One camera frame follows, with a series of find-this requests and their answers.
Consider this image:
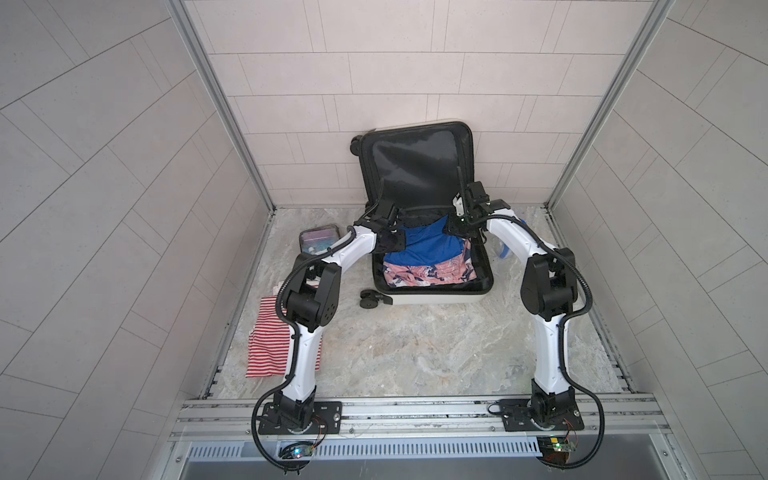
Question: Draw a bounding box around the clear bottle blue lid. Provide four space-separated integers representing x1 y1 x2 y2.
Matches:
497 218 529 260

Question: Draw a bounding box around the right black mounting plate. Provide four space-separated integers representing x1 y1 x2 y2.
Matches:
487 398 585 432

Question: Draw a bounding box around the left aluminium corner post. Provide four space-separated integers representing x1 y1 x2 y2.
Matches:
167 0 276 214

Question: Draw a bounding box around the aluminium corner post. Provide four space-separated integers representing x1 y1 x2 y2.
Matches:
545 0 675 211
167 0 276 214

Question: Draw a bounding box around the blue garment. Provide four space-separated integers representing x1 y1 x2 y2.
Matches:
383 216 465 267

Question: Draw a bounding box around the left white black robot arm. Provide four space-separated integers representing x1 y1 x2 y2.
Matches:
250 200 405 474

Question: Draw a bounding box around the pink navy shark garment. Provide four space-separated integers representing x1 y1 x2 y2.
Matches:
383 240 477 288

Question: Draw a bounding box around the black mounting plate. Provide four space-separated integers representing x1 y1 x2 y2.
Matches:
257 401 343 435
487 398 585 432

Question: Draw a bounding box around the right green circuit board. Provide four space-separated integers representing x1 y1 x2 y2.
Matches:
537 436 578 465

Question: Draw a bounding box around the clear toiletry pouch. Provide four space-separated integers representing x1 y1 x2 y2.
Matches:
299 224 341 255

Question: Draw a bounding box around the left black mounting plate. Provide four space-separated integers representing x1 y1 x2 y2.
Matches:
257 401 343 435

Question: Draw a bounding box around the left green circuit board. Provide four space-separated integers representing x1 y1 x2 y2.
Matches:
280 442 315 460

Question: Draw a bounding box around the red white striped garment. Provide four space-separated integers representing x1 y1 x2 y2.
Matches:
245 288 292 378

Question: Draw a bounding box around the right aluminium corner post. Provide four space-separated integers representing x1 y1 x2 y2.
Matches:
545 0 675 211

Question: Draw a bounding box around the green circuit board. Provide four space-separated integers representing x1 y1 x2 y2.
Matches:
280 442 315 460
537 436 578 465

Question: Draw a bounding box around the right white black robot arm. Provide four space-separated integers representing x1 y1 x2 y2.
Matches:
449 181 606 471

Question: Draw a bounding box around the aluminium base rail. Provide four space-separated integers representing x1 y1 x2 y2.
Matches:
168 392 694 479

